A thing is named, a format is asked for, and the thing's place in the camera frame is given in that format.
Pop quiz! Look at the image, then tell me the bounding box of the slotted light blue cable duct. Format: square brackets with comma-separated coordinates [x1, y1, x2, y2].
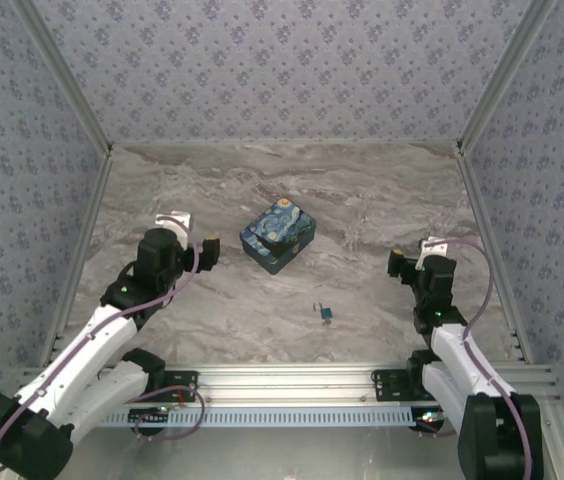
[95, 405, 444, 429]

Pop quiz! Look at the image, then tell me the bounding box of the teal painted tin box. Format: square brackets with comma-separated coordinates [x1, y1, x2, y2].
[239, 196, 319, 276]

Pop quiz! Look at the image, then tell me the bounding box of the aluminium corner frame post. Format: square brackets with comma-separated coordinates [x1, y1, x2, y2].
[454, 0, 561, 156]
[11, 0, 115, 156]

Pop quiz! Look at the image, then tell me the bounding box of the aluminium table side rail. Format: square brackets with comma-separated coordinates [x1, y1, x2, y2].
[39, 147, 115, 366]
[454, 147, 536, 364]

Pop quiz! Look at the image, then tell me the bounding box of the small circuit board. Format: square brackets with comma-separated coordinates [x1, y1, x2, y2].
[413, 408, 447, 434]
[128, 406, 171, 434]

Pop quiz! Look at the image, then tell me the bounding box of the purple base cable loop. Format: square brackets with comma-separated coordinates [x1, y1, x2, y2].
[131, 385, 207, 444]

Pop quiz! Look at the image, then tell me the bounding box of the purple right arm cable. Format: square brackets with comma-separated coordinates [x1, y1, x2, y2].
[429, 237, 536, 479]

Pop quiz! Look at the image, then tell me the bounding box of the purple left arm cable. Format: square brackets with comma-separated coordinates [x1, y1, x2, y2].
[0, 242, 202, 475]

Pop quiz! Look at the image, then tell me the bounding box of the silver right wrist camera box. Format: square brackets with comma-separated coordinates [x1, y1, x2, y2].
[417, 237, 452, 272]

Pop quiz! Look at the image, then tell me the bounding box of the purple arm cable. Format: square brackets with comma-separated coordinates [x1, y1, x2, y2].
[429, 237, 536, 479]
[0, 242, 202, 475]

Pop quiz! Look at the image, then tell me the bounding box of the aluminium front mounting beam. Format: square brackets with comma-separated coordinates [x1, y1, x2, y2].
[18, 363, 561, 402]

